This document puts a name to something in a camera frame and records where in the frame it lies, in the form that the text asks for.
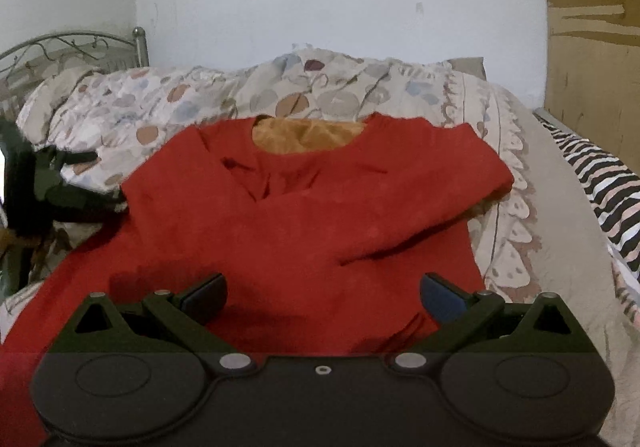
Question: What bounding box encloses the red shirt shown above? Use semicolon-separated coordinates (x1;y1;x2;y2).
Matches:
1;115;513;446

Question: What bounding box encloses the beige pillow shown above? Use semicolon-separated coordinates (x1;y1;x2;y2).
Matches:
16;65;106;147

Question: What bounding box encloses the patterned bed cover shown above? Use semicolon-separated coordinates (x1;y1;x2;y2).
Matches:
1;50;639;446

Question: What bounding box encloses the metal bed headboard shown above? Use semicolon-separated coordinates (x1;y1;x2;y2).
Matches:
1;27;150;100

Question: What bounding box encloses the striped black white cloth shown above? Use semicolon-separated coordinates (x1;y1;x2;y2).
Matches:
535;114;640;280

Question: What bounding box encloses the orange garment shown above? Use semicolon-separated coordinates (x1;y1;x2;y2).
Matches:
250;117;366;155

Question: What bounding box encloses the wooden wardrobe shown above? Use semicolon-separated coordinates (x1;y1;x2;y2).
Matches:
544;0;639;171

